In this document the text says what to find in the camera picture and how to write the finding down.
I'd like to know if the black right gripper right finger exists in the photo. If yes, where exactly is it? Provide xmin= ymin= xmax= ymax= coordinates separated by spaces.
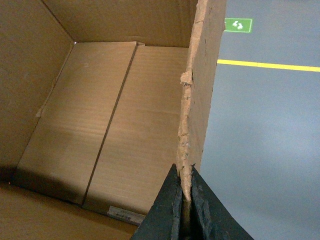
xmin=190 ymin=166 xmax=253 ymax=240

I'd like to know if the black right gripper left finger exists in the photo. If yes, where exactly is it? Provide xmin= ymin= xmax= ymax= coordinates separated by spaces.
xmin=131 ymin=164 xmax=182 ymax=240

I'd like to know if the large cardboard box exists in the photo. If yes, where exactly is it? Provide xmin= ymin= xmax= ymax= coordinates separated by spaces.
xmin=0 ymin=0 xmax=227 ymax=240

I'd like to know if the green floor sign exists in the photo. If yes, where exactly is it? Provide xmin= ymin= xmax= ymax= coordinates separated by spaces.
xmin=224 ymin=18 xmax=254 ymax=34

